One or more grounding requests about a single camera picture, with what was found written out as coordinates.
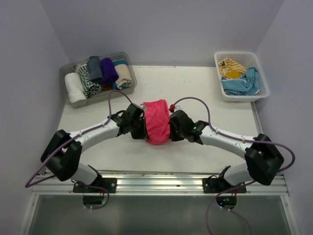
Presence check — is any pink towel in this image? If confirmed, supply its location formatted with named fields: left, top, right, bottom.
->
left=142, top=99, right=170, bottom=145

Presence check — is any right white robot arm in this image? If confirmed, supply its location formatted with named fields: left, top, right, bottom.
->
left=169, top=110, right=284, bottom=192

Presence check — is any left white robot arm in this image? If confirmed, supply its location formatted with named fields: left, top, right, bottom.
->
left=41, top=103, right=148, bottom=192

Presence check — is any beige teal rolled towel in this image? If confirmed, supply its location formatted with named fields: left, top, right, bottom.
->
left=113, top=60, right=134, bottom=90

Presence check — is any orange rolled towel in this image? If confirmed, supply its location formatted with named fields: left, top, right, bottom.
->
left=101, top=84, right=113, bottom=91

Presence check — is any purple rolled towel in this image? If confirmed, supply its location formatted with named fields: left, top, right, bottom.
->
left=100, top=58, right=119, bottom=85

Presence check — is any green patterned rolled towel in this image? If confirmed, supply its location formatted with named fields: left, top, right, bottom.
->
left=75, top=64, right=102, bottom=98

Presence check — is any grey plastic bin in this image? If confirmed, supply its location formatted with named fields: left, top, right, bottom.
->
left=60, top=52, right=137, bottom=108

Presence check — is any white rolled towel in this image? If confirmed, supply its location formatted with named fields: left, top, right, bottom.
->
left=65, top=72, right=87, bottom=103

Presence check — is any grey rolled towel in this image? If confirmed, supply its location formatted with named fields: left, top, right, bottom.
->
left=87, top=56, right=103, bottom=83

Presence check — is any yellow striped towel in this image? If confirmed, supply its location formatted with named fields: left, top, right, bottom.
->
left=218, top=57, right=247, bottom=79

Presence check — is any white plastic basket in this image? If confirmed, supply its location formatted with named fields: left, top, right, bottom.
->
left=214, top=51, right=269, bottom=102

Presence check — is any light blue towel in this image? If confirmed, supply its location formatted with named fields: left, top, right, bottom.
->
left=221, top=67, right=260, bottom=96

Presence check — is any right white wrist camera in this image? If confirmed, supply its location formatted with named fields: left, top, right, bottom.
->
left=169, top=104, right=181, bottom=112

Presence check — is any aluminium mounting rail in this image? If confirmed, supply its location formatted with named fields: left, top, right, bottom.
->
left=31, top=171, right=289, bottom=196

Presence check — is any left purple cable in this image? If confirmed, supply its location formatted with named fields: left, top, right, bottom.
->
left=24, top=91, right=134, bottom=188

